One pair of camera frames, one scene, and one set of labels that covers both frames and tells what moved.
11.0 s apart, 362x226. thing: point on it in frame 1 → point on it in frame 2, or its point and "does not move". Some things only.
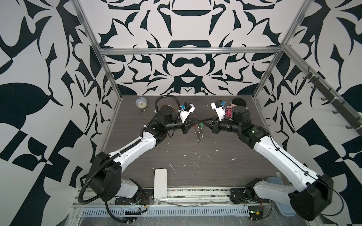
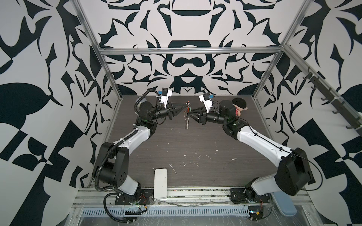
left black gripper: x=186 y=125 → x=175 y=111
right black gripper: x=216 y=126 → x=200 y=113
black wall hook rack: x=355 y=121 does not move
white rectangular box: x=160 y=183 does not move
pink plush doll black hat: x=235 y=101 does not move
